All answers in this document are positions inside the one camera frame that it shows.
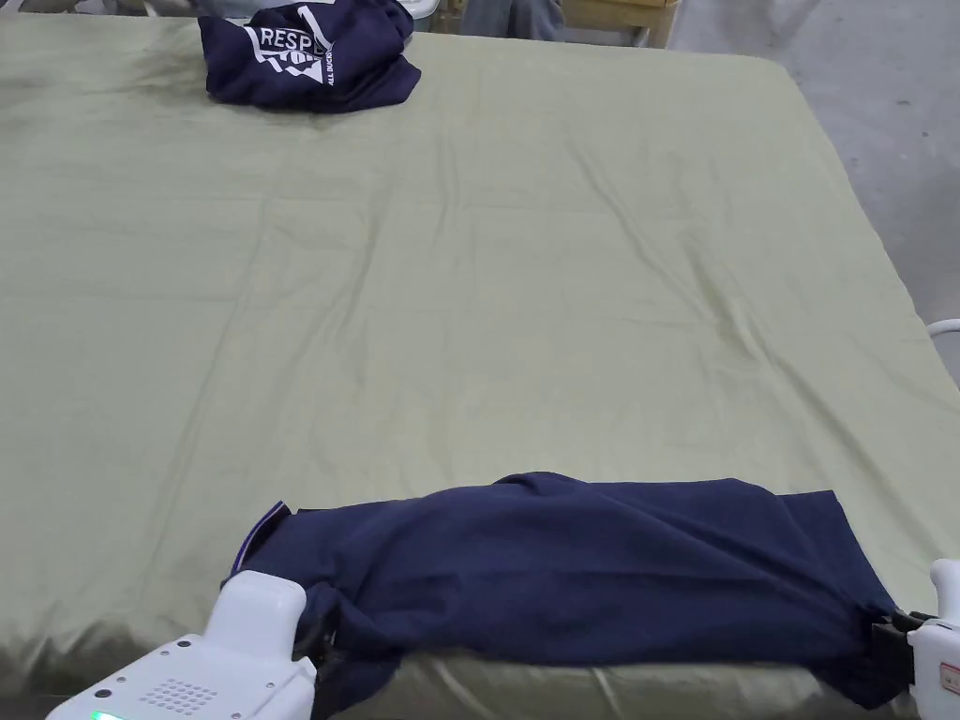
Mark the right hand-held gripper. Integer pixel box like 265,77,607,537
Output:
869,558,960,720

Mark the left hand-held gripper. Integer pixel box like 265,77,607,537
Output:
43,569,343,720

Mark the plain dark blue shirt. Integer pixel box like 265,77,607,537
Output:
221,472,918,711

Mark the bed with pale green sheet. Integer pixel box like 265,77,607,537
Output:
0,12,953,720

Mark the dark blue shirt white print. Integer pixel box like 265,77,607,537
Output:
198,0,423,114

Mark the light wooden table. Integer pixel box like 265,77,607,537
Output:
561,0,683,51

